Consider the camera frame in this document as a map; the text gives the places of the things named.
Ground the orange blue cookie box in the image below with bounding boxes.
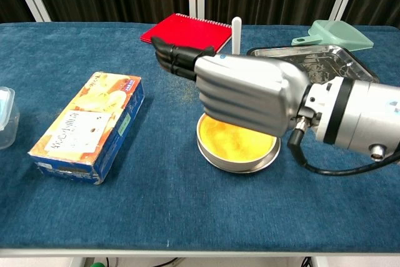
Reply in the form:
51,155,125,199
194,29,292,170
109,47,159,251
27,71,146,186

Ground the blue felt table mat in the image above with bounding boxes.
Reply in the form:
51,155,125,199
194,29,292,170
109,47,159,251
0,22,400,254

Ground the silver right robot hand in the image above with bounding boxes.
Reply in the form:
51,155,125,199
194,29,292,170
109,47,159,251
151,36,313,138

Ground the clear plastic lidded container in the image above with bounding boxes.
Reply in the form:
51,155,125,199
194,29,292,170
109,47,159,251
0,86,20,151

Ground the green plastic scoop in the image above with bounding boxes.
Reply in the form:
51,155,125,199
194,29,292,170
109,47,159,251
291,19,374,53

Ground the round metal bowl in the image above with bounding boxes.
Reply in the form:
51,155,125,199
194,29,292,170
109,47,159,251
196,113,281,173

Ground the rectangular metal tray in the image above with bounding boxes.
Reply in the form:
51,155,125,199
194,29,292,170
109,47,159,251
246,44,381,85

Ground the red spiral notebook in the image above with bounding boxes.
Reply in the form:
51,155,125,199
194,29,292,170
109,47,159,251
139,13,233,53

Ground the white plastic spoon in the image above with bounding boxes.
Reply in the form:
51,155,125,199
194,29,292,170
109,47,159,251
230,16,242,56

